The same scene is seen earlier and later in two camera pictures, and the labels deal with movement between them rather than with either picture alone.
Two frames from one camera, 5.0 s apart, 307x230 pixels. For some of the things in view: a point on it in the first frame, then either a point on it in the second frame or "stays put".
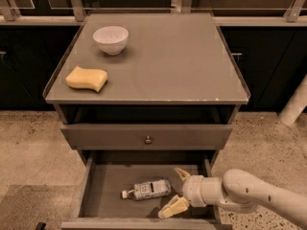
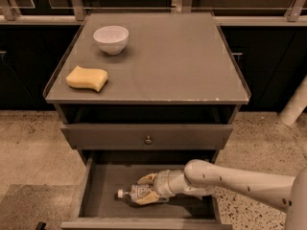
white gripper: [193, 190] → [160, 182]
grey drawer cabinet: [139, 95] stays put
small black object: [41, 226] stays put
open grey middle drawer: [104, 175] stays put
